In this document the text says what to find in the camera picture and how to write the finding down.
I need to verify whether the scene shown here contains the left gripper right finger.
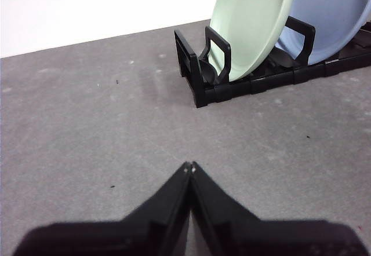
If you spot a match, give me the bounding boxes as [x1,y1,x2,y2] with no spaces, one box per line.
[190,160,366,256]

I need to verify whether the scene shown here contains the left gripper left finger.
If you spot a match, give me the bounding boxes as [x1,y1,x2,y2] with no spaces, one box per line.
[13,161,192,256]

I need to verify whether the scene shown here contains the green plate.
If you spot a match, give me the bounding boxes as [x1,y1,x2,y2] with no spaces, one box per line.
[209,0,296,82]

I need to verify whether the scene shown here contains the blue plate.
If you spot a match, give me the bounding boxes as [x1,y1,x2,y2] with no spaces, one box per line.
[274,0,371,65]

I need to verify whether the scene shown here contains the black plate rack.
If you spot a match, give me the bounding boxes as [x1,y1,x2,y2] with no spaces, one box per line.
[173,15,371,108]

